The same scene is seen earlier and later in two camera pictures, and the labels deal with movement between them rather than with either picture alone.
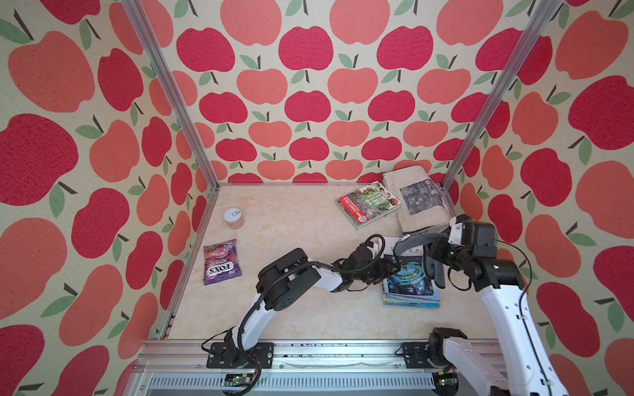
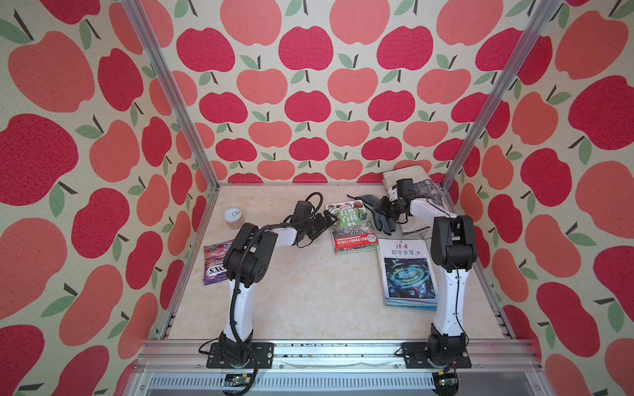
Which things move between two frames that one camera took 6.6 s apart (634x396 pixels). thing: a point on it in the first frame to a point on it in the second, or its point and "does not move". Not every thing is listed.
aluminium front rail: [177, 367] does not move
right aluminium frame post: [501, 92] does not move
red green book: [368, 204] to [353, 232]
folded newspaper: [423, 206] does not move
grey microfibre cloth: [432, 267] to [385, 223]
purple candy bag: [220, 261] does not move
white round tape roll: [234, 218] does not move
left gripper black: [385, 272] to [323, 226]
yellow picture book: [426, 300] does not move
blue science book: [411, 287] does not move
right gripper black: [436, 248] to [383, 207]
